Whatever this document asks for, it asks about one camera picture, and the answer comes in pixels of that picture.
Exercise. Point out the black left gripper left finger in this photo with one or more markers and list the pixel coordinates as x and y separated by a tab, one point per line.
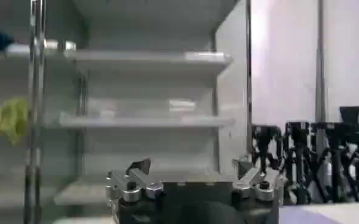
138	179

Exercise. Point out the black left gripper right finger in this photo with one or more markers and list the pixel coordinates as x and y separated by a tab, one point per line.
252	181

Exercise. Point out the white open display shelf unit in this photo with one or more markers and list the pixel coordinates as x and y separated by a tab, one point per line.
154	91

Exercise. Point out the steel rack pole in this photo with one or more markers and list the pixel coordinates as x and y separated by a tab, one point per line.
35	121

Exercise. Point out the green cloth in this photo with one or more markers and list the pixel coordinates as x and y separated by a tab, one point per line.
11	120

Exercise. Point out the glass-sided shelf unit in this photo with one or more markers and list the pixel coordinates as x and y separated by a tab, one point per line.
5	76

